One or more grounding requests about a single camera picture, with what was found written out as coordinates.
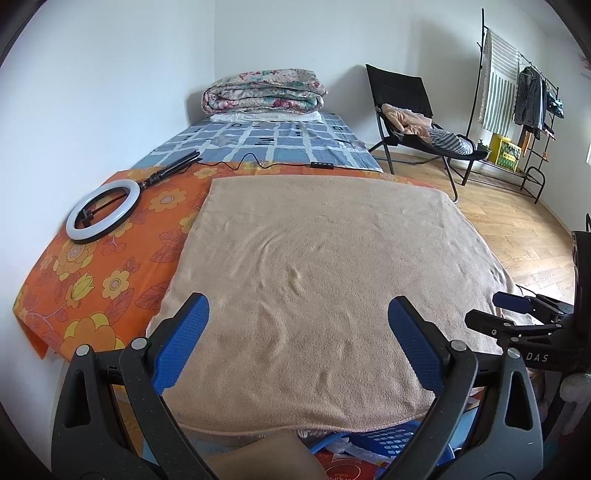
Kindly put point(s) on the grey striped cloth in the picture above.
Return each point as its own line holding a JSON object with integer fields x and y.
{"x": 450, "y": 142}

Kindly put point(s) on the tan cardboard sheet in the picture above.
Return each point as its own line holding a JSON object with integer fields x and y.
{"x": 277, "y": 457}

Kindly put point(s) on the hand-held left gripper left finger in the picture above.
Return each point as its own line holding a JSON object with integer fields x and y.
{"x": 184, "y": 337}

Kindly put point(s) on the yellow plastic crate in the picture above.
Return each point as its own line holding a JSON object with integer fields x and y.
{"x": 505, "y": 152}

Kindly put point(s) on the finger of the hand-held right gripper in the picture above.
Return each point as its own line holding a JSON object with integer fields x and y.
{"x": 510, "y": 302}
{"x": 489, "y": 325}

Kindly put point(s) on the small potted plant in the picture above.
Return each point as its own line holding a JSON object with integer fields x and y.
{"x": 483, "y": 147}

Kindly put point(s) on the black folded tripod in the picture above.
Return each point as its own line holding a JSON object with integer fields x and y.
{"x": 178, "y": 164}

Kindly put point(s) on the black clothes rack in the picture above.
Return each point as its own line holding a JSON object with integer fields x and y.
{"x": 535, "y": 171}

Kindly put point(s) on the dark teal garment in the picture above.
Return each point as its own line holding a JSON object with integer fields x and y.
{"x": 556, "y": 106}

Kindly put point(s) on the folded floral quilt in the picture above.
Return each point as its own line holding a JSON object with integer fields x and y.
{"x": 263, "y": 90}

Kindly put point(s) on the dark grey jacket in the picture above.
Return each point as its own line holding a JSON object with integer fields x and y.
{"x": 528, "y": 101}

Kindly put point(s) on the red cardboard box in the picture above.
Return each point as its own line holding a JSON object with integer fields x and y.
{"x": 351, "y": 468}

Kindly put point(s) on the pink cloth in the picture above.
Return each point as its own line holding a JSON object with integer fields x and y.
{"x": 406, "y": 120}

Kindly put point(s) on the blue checked bed sheet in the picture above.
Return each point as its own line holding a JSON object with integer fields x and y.
{"x": 286, "y": 147}

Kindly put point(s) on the black folding chair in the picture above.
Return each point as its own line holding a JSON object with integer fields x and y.
{"x": 397, "y": 87}

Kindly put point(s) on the orange floral bed sheet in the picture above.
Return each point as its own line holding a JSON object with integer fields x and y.
{"x": 92, "y": 277}

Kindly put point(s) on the blue plastic basket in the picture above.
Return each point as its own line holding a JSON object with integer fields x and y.
{"x": 397, "y": 438}

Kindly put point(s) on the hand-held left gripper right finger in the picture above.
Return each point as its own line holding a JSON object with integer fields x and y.
{"x": 415, "y": 341}

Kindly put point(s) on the green striped towel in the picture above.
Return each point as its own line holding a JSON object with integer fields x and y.
{"x": 501, "y": 83}

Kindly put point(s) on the beige fleece blanket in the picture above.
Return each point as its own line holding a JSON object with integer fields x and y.
{"x": 323, "y": 277}

